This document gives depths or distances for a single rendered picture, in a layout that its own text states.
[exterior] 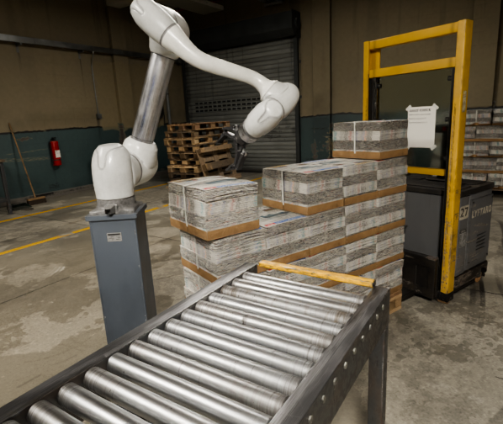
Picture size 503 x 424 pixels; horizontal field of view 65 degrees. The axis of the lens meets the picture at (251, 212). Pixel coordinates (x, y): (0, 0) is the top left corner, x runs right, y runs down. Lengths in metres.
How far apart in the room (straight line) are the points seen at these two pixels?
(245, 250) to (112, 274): 0.60
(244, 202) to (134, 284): 0.60
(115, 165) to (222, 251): 0.59
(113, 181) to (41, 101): 7.22
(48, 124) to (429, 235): 7.39
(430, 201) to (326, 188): 1.16
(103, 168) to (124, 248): 0.33
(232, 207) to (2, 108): 7.04
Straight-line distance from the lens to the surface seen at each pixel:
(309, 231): 2.14
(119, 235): 1.70
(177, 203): 1.94
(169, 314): 1.22
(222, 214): 1.76
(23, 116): 8.64
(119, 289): 1.78
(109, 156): 1.67
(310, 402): 0.87
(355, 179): 2.34
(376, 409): 1.53
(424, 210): 3.19
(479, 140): 6.79
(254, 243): 1.90
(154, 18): 1.64
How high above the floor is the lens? 1.35
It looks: 13 degrees down
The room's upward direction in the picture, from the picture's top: 3 degrees counter-clockwise
